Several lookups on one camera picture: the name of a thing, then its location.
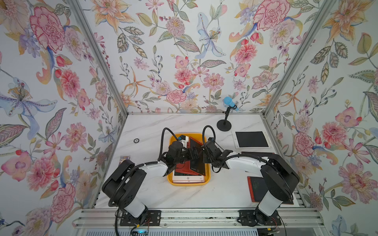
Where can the white writing tablet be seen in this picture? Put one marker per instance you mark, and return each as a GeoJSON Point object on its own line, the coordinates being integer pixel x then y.
{"type": "Point", "coordinates": [251, 139]}

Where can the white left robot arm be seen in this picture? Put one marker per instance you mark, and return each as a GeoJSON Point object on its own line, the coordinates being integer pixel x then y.
{"type": "Point", "coordinates": [124, 183]}

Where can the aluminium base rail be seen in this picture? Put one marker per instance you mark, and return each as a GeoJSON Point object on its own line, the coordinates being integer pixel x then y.
{"type": "Point", "coordinates": [291, 221]}

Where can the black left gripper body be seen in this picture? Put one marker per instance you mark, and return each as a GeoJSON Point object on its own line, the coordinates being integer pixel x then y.
{"type": "Point", "coordinates": [185, 156]}

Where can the yellow plastic storage box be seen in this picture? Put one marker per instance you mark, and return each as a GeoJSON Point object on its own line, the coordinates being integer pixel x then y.
{"type": "Point", "coordinates": [207, 177]}

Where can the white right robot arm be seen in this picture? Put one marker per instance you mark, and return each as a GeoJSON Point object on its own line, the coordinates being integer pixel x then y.
{"type": "Point", "coordinates": [280, 179]}

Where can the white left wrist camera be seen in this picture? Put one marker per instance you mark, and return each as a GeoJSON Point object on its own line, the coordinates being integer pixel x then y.
{"type": "Point", "coordinates": [185, 140]}

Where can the small card box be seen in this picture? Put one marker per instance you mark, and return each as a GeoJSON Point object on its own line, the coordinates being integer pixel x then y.
{"type": "Point", "coordinates": [123, 158]}

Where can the red writing tablet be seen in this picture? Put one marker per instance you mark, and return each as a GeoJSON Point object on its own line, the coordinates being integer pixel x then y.
{"type": "Point", "coordinates": [185, 169]}
{"type": "Point", "coordinates": [196, 164]}
{"type": "Point", "coordinates": [257, 188]}
{"type": "Point", "coordinates": [258, 154]}

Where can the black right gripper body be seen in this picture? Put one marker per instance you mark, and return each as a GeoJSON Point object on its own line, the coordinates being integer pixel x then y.
{"type": "Point", "coordinates": [206, 160]}

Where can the pink writing tablet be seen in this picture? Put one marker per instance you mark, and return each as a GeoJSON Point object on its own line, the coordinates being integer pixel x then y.
{"type": "Point", "coordinates": [182, 178]}

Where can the black microphone stand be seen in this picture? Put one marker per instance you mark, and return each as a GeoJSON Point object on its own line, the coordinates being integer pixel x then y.
{"type": "Point", "coordinates": [225, 125]}

